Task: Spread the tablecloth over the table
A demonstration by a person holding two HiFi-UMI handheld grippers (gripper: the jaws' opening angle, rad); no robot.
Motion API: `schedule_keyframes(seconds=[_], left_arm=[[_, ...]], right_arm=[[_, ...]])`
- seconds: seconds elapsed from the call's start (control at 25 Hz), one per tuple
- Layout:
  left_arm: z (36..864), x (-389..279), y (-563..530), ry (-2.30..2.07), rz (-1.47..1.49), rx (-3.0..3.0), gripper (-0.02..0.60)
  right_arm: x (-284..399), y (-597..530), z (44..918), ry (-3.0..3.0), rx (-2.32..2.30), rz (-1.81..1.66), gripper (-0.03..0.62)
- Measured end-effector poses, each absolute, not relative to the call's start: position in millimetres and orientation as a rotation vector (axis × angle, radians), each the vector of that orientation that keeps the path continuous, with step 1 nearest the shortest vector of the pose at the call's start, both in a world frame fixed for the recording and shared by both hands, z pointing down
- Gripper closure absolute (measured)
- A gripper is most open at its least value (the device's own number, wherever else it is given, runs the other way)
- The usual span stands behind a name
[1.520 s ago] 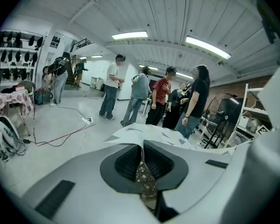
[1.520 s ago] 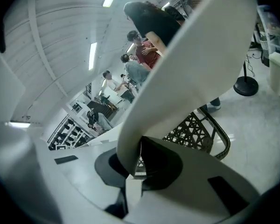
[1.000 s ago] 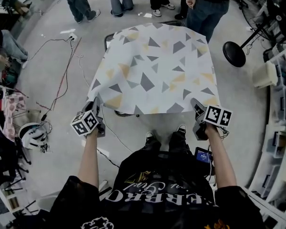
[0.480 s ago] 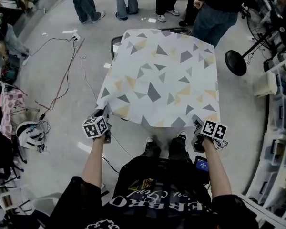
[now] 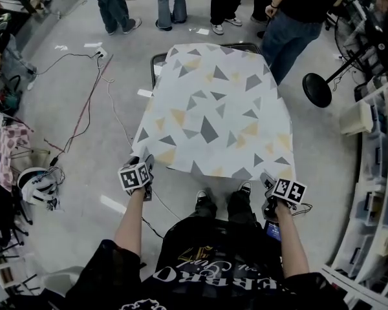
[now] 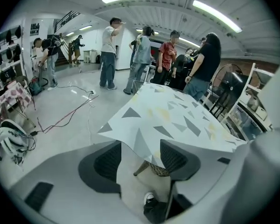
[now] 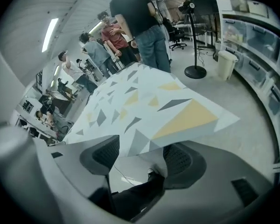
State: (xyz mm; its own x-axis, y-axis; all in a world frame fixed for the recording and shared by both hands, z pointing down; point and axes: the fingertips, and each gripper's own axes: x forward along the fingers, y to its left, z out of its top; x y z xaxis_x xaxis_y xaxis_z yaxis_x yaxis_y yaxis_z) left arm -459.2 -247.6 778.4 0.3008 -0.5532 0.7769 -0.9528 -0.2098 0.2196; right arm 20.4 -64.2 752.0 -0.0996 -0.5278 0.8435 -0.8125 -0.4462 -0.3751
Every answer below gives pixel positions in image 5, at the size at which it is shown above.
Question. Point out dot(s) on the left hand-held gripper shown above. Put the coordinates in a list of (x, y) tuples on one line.
[(134, 178)]

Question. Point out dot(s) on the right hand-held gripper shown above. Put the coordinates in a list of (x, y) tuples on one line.
[(289, 190)]

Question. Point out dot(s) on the triangle patterned tablecloth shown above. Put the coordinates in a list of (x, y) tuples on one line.
[(213, 124)]

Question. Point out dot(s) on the person's left forearm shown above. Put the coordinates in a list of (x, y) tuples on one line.
[(131, 224)]

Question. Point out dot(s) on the person's right forearm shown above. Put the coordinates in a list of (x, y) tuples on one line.
[(291, 244)]

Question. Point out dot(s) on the person's right black shoe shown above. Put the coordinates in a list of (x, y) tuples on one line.
[(244, 186)]

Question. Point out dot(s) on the person's black shoe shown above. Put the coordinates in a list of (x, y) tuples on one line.
[(244, 186), (202, 195)]

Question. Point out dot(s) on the blue badge card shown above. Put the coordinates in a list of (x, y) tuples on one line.
[(272, 232)]

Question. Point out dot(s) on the person's black trousers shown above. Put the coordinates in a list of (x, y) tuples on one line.
[(207, 209)]

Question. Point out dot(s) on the person's left black shoe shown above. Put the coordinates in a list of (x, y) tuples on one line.
[(202, 195)]

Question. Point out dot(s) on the black lattice metal table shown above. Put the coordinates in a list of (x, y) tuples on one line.
[(156, 66)]

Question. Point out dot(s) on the black standing fan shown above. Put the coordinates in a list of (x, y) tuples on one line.
[(317, 90)]

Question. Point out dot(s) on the person's black printed shirt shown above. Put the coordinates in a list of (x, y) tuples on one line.
[(213, 270)]

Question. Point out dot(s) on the cream plastic box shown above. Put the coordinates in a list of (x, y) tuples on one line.
[(355, 121)]

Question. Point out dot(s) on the white backpack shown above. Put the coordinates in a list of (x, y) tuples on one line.
[(35, 189)]

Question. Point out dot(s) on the white storage shelf with drawers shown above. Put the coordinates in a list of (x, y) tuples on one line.
[(375, 160)]

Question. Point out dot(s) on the white power strip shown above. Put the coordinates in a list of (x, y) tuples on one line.
[(101, 53)]

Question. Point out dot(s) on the table with pink checkered cloth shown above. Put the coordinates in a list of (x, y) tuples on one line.
[(13, 140)]

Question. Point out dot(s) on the teal and black bag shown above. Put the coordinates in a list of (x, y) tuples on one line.
[(9, 97)]

